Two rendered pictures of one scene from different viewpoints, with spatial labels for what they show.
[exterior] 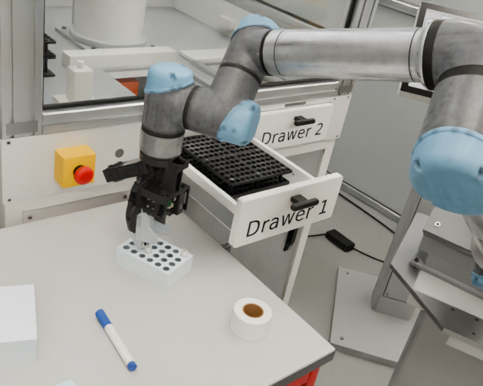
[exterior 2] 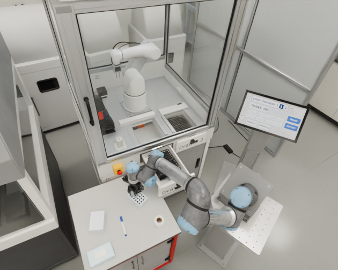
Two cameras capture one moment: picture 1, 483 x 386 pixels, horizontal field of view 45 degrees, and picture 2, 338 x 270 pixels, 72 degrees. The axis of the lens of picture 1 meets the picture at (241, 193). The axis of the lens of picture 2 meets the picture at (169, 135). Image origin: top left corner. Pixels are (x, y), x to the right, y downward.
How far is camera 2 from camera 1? 0.88 m
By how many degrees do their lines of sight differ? 20
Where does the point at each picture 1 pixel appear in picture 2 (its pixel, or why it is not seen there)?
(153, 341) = (132, 226)
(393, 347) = not seen: hidden behind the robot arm
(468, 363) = not seen: hidden behind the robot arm
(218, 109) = (144, 179)
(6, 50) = (94, 151)
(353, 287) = (227, 170)
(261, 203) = (165, 187)
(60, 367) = (109, 233)
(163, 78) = (130, 170)
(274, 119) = (183, 142)
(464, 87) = (188, 207)
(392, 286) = not seen: hidden behind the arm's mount
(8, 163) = (100, 171)
